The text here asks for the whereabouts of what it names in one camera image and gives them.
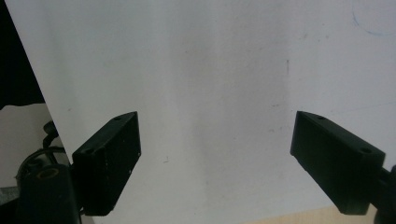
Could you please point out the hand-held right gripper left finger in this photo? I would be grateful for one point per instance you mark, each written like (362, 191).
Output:
(106, 161)

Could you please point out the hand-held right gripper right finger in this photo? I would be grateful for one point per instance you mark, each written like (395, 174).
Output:
(336, 161)

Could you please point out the dark curtain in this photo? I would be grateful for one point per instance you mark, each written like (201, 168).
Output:
(15, 62)

